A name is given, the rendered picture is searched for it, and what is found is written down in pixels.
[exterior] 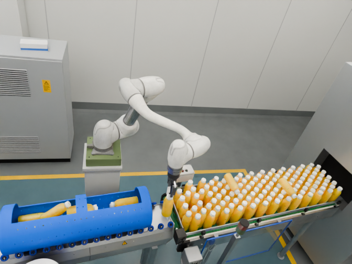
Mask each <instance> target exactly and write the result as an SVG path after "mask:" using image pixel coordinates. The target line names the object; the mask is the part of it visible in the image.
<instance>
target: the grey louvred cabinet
mask: <svg viewBox="0 0 352 264"><path fill-rule="evenodd" d="M21 39H35V40H47V42H48V52H43V51H21V49H20V40H21ZM73 136H74V130H73V115H72V100H71V84H70V69H69V53H68V41H63V40H52V39H42V38H31V37H21V36H10V35H0V163H23V162H70V161H71V153H72V145H73Z"/></svg>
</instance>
